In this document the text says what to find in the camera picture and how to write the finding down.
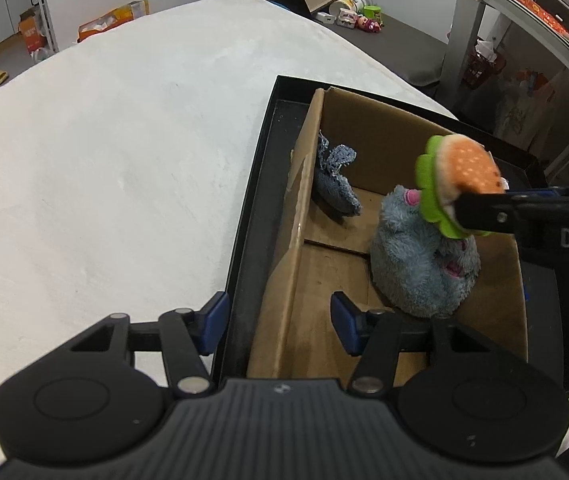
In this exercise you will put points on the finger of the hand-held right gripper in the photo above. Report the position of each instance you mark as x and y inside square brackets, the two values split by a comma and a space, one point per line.
[539, 191]
[484, 215]

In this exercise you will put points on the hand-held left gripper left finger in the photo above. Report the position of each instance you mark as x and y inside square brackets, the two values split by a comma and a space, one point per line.
[214, 320]

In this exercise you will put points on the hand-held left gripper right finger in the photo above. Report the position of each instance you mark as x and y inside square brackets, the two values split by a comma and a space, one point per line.
[344, 322]

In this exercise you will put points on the burger plush toy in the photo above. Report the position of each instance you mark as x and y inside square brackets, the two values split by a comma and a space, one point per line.
[464, 165]

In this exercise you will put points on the cardboard box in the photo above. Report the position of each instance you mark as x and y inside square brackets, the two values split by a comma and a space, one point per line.
[284, 285]

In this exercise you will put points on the grey plush with pink heart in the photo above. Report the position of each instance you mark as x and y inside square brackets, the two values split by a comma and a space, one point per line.
[409, 265]

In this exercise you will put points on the black shallow tray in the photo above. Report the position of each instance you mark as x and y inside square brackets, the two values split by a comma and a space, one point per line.
[252, 240]

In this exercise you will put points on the denim octopus plush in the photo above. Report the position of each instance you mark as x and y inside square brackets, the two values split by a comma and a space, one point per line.
[337, 195]

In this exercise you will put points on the red mesh basket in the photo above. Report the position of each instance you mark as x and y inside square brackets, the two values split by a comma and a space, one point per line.
[484, 65]

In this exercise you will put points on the grey curved desk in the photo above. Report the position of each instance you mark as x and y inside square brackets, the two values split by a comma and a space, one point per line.
[529, 25]

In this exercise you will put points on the long red package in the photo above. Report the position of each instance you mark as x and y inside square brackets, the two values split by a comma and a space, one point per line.
[539, 10]

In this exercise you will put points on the red toy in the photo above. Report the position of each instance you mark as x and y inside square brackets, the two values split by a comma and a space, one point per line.
[369, 24]

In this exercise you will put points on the green toy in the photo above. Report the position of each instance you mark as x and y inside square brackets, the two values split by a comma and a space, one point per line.
[372, 11]

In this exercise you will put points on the white can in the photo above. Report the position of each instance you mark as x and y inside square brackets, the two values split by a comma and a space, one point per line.
[352, 4]

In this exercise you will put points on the white charger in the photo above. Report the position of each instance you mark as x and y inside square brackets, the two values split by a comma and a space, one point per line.
[324, 17]

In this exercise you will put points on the orange bag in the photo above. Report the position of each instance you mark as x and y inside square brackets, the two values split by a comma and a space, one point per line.
[112, 20]

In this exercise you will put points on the small orange carton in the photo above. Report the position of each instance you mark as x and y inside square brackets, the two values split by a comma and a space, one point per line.
[32, 35]

